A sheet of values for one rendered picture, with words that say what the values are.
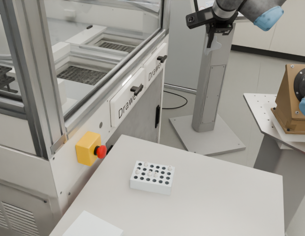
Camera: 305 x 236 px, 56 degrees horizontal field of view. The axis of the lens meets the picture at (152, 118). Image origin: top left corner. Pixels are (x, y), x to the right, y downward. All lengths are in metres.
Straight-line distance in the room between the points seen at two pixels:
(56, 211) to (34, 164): 0.19
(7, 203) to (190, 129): 1.61
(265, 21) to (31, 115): 0.67
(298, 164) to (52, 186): 1.00
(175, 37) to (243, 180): 1.97
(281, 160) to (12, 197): 1.03
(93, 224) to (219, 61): 1.52
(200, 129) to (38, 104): 1.79
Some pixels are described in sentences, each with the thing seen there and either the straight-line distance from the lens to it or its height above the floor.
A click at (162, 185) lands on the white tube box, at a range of 0.86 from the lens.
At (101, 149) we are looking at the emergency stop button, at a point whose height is 0.89.
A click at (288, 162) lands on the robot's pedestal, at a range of 1.35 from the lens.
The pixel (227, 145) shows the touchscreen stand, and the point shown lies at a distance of 2.27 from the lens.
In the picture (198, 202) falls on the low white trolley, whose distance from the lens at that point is 0.88.
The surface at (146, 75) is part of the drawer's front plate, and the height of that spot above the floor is 0.88.
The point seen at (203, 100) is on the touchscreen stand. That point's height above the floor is 0.34.
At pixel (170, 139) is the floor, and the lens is 2.28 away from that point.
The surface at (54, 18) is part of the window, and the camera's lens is 0.69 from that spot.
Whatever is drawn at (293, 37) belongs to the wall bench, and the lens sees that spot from 4.01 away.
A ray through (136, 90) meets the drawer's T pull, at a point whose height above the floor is 0.91.
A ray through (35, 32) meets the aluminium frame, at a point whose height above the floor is 1.25.
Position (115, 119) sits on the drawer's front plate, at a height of 0.86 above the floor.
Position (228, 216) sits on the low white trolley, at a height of 0.76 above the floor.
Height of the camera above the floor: 1.44
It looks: 35 degrees down
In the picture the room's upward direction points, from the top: 3 degrees clockwise
